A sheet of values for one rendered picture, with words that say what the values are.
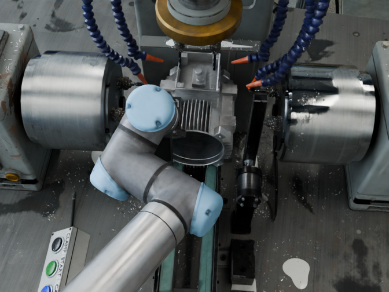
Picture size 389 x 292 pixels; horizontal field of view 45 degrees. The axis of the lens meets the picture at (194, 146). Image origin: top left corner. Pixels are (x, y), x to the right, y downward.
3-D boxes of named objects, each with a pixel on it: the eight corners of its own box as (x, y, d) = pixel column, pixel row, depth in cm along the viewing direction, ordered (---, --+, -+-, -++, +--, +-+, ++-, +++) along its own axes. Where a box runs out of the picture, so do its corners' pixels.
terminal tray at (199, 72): (179, 70, 121) (178, 50, 115) (220, 73, 121) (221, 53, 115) (174, 107, 115) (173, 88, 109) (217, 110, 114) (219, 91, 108)
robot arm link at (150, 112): (112, 119, 73) (139, 72, 74) (124, 126, 84) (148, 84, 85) (154, 143, 73) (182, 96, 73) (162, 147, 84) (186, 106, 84)
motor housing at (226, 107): (166, 106, 134) (162, 59, 118) (232, 110, 134) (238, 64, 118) (157, 165, 124) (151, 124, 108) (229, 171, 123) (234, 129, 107)
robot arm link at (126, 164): (130, 212, 72) (166, 150, 73) (76, 176, 76) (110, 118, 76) (149, 214, 80) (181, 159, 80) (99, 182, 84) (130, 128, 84)
